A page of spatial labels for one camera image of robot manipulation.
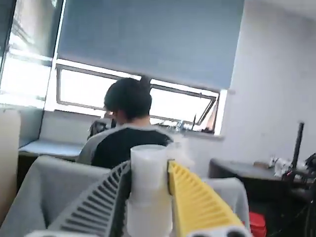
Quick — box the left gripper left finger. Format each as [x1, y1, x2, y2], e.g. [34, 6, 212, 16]
[24, 159, 132, 237]

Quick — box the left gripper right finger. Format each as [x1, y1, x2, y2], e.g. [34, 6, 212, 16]
[166, 159, 251, 237]

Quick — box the white plastic bottle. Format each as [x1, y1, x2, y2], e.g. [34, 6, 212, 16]
[126, 145, 173, 237]

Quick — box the red box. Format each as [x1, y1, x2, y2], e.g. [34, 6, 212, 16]
[248, 211, 268, 237]

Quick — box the cardboard box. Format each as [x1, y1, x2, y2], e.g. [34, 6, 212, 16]
[0, 109, 22, 218]

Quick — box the dark desk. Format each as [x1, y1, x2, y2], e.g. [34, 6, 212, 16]
[209, 158, 316, 213]

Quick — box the person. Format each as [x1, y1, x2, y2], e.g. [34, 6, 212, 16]
[77, 77, 174, 169]

